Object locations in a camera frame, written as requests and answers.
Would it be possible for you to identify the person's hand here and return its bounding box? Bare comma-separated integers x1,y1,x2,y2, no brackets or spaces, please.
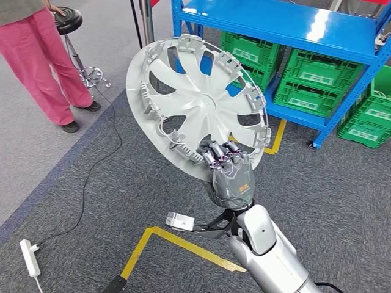
45,3,66,17

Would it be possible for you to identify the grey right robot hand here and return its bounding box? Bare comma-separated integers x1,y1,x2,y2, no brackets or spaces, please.
197,139,257,211

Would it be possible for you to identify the grey plastic wheel cover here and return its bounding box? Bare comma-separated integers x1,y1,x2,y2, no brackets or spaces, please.
125,33,272,183

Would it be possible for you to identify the blue steel shelf rack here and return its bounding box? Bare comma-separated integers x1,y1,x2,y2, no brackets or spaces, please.
171,0,391,150

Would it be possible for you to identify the black seat stool chrome base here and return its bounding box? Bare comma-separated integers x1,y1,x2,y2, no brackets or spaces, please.
54,7,112,90

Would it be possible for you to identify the person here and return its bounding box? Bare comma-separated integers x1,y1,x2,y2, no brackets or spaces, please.
0,0,101,134

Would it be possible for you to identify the yellow floor tape outline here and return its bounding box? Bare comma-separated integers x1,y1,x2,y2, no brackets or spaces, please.
120,225,248,281
228,118,288,156

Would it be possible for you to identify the green plastic crate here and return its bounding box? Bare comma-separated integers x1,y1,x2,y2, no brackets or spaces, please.
336,117,391,149
272,80,343,119
220,31,285,74
282,48,365,96
241,64,277,93
351,64,391,130

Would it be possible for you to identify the white power strip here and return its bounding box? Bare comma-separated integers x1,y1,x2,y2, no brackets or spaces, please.
20,239,42,278

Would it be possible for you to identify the black right wrist camera bracket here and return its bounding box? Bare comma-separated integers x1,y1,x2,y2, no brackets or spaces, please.
192,208,239,240

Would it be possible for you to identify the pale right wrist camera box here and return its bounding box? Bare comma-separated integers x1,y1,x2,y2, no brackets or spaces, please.
165,211,195,233

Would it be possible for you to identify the long black floor cable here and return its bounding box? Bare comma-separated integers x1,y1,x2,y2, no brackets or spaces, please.
37,82,124,248

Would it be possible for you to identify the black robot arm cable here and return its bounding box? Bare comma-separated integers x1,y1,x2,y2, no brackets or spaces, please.
315,281,344,293

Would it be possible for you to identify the black robot left wrist mount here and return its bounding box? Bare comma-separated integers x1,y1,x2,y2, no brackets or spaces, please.
102,275,128,293

